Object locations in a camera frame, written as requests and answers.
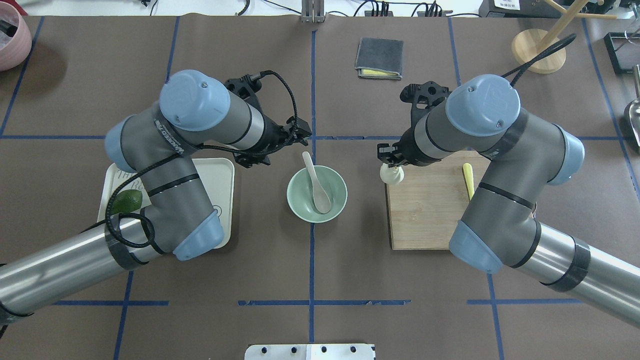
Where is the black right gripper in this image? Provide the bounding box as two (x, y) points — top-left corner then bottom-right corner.
(377, 81), (451, 167)

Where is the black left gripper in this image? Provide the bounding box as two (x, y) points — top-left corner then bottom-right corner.
(224, 74), (312, 168)

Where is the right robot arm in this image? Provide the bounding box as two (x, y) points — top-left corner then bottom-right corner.
(377, 74), (639, 327)

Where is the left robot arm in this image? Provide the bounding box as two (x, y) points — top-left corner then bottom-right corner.
(0, 69), (312, 326)

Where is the mint green bowl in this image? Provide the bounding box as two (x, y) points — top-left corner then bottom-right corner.
(286, 165), (348, 224)

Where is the pink bowl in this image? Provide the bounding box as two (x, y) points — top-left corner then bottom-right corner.
(0, 1), (33, 72)

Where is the yellow sponge cloth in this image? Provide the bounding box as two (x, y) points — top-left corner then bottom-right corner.
(359, 69), (397, 79)

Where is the yellow plastic knife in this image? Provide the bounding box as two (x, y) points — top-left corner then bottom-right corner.
(462, 162), (475, 201)

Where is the cream bear print tray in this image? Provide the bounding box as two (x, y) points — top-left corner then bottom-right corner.
(97, 158), (235, 249)

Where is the wooden cutting board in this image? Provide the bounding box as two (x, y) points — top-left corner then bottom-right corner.
(385, 150), (490, 251)

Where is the wooden mug tree stand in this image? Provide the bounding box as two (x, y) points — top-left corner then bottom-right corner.
(510, 0), (618, 75)

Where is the green avocado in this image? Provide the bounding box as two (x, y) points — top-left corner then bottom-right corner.
(110, 189), (143, 214)

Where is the black glass rack tray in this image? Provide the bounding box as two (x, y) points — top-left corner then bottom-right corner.
(603, 32), (640, 75)

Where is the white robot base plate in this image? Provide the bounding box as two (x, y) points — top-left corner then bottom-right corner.
(244, 342), (377, 360)

